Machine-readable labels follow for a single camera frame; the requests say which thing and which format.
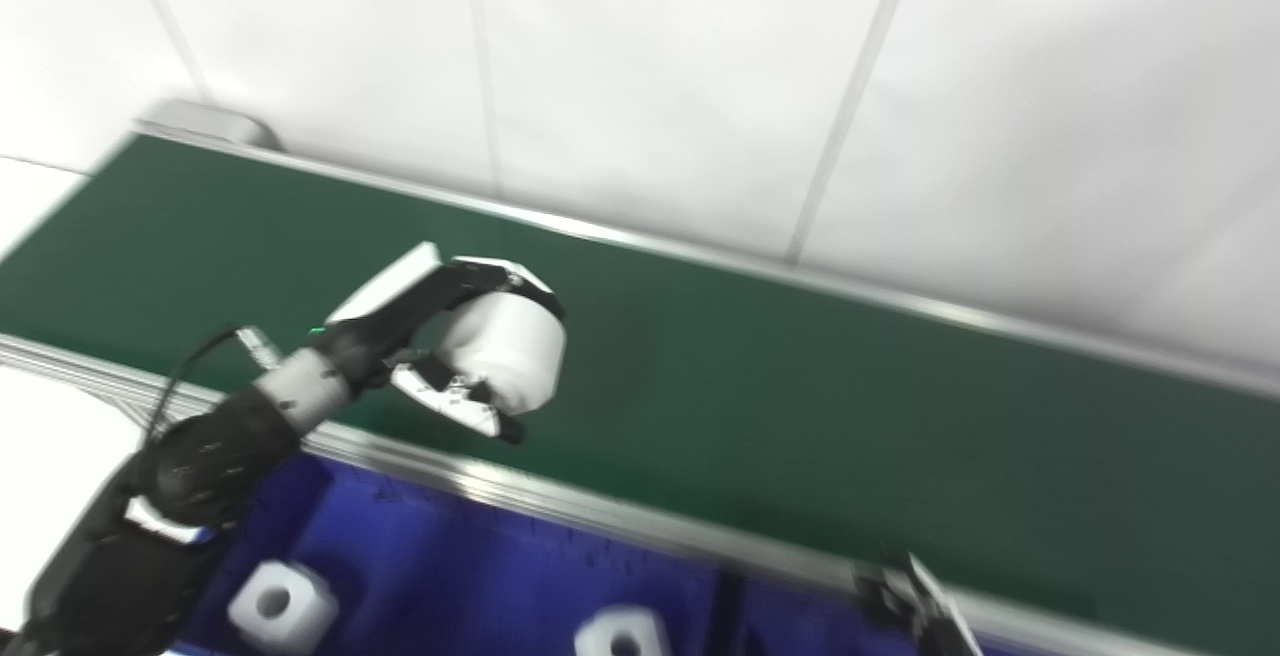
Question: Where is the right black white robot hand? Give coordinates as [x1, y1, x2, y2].
[852, 553, 987, 656]

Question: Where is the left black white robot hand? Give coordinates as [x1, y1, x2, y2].
[308, 241, 567, 445]

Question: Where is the white cylindrical part with holes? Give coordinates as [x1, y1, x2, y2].
[438, 291, 568, 415]
[228, 561, 339, 655]
[573, 606, 673, 656]

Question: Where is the blue plastic bin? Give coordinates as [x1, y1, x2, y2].
[720, 576, 1101, 656]
[170, 451, 743, 656]

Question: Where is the green conveyor belt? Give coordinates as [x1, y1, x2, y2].
[0, 121, 1280, 656]
[0, 133, 1280, 656]

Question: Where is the gray conveyor end cover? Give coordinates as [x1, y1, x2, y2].
[135, 99, 283, 152]

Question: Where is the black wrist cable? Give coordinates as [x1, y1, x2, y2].
[145, 324, 283, 437]

